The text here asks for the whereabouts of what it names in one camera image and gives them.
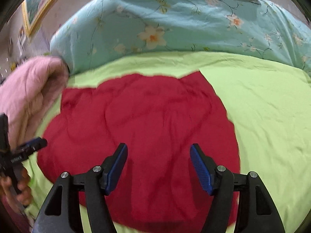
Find person's left hand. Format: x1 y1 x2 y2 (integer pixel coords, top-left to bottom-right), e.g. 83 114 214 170
1 167 33 212

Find red puffer jacket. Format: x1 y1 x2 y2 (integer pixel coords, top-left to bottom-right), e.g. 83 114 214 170
38 72 240 232

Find teal floral duvet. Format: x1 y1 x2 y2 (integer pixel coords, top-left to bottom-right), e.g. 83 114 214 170
50 0 310 74

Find pink quilted garment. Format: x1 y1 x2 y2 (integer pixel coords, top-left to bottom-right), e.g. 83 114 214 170
1 56 69 148

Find gold framed wall picture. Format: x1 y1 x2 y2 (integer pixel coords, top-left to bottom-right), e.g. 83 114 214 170
22 0 58 38

